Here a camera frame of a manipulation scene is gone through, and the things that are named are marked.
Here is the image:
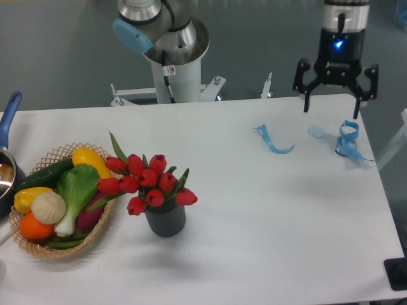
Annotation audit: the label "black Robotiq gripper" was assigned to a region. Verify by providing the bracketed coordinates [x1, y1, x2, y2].
[292, 27, 380, 120]

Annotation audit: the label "red tulip bouquet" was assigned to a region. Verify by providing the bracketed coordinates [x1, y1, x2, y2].
[86, 133, 198, 215]

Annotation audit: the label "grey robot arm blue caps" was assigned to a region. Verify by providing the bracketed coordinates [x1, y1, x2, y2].
[113, 1, 378, 118]

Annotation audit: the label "dark grey ribbed vase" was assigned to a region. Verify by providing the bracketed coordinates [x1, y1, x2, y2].
[144, 200, 186, 238]

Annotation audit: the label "small clear plastic cap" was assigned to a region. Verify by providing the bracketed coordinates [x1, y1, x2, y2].
[308, 125, 326, 139]

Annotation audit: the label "tangled blue ribbon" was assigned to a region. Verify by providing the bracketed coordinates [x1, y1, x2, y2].
[335, 120, 373, 161]

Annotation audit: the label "blue ribbon strip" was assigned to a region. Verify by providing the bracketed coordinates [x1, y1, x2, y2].
[254, 124, 295, 154]

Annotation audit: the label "black box at table edge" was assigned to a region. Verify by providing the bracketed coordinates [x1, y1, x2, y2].
[383, 257, 406, 291]

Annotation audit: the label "yellow squash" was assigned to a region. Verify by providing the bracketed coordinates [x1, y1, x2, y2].
[72, 147, 112, 179]

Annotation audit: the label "green bok choy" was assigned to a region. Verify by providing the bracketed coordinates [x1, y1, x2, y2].
[55, 164, 100, 237]

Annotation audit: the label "purple sweet potato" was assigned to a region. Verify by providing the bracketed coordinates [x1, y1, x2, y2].
[76, 193, 105, 231]

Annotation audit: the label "woven wicker basket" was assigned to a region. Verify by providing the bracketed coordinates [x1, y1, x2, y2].
[9, 143, 116, 259]

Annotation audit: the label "green cucumber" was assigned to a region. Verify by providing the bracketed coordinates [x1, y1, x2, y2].
[16, 158, 74, 191]

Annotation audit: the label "white garlic bulb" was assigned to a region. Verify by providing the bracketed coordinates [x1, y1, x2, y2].
[31, 192, 66, 224]

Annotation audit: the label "green pea pods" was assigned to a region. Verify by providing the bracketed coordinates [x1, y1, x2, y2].
[46, 234, 87, 250]

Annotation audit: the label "yellow bell pepper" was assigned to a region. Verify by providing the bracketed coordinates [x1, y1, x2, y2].
[14, 187, 53, 214]

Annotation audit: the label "orange fruit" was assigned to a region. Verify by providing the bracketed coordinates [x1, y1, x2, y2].
[20, 213, 54, 240]

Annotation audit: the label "white frame at right edge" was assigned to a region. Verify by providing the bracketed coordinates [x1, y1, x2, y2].
[376, 109, 406, 171]

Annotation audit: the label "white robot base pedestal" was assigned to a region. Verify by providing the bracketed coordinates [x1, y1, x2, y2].
[113, 17, 226, 104]

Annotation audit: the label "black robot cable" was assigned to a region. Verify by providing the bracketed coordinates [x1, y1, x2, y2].
[160, 50, 177, 104]

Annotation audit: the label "blue handled saucepan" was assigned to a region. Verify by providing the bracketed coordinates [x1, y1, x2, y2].
[1, 91, 25, 217]

